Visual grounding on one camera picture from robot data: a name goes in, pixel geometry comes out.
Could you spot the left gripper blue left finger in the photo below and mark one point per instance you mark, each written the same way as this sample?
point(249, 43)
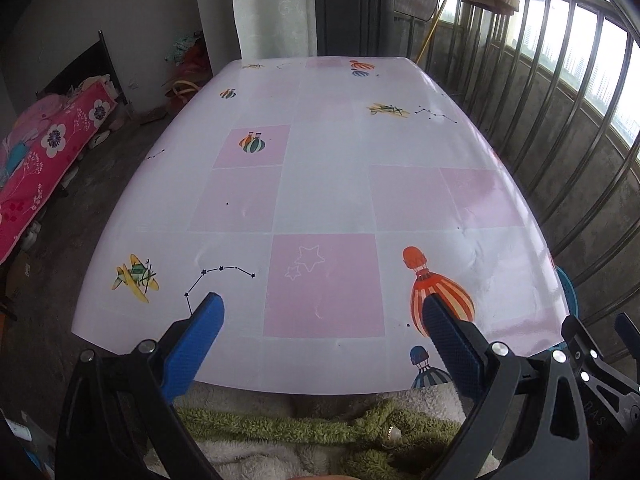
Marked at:
point(185, 346)

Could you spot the blue plastic trash basket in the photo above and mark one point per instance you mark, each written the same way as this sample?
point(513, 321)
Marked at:
point(571, 301)

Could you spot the green fuzzy sleeve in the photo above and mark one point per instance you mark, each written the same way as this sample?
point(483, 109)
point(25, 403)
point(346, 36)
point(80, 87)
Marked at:
point(385, 442)

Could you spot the pink patterned tablecloth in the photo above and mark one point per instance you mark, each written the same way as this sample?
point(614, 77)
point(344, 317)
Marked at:
point(322, 199)

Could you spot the white curtain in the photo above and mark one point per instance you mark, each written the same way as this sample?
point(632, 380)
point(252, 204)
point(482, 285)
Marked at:
point(276, 28)

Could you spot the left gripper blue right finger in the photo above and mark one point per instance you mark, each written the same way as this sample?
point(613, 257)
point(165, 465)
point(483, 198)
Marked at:
point(464, 364)

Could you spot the black cabinet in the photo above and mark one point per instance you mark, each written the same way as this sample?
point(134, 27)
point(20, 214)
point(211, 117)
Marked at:
point(354, 27)

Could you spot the metal balcony railing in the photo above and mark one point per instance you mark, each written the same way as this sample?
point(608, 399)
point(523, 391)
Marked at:
point(554, 89)

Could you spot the pink floral quilt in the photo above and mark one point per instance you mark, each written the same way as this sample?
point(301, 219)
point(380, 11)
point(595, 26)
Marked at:
point(43, 144)

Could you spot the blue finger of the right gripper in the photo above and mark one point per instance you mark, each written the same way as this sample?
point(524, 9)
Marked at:
point(627, 330)

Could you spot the yellow broom stick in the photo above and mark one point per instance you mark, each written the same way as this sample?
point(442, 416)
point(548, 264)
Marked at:
point(431, 31)

